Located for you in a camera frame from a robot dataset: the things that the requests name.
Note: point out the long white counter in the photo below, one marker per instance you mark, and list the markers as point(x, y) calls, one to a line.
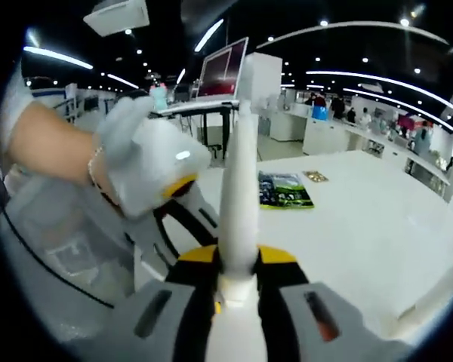
point(324, 135)

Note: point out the monitor with dark red screen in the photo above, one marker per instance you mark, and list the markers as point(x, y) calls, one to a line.
point(220, 71)

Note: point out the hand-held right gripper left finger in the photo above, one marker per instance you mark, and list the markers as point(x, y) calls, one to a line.
point(190, 301)

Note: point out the blue box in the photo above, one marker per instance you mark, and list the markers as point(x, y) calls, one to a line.
point(319, 113)

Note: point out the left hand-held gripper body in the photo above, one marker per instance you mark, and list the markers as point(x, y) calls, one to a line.
point(155, 162)

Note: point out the dark red board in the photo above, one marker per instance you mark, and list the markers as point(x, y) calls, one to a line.
point(409, 121)

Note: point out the white square pillar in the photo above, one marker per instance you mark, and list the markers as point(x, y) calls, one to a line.
point(266, 79)

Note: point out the green black skincare sachet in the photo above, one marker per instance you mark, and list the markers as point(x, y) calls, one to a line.
point(287, 192)

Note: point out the person's left hand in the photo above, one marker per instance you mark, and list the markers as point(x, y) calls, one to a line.
point(124, 128)

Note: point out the white ceiling air vent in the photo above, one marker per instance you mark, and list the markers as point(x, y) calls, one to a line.
point(117, 17)

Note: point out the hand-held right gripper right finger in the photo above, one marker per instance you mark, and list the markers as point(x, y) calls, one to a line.
point(283, 301)

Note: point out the white skincare tube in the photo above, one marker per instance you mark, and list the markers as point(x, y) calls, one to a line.
point(239, 207)

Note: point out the black-legged white desk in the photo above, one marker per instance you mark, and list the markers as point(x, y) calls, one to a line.
point(196, 108)

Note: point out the gold skincare sachet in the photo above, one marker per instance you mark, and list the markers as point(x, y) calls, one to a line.
point(316, 176)

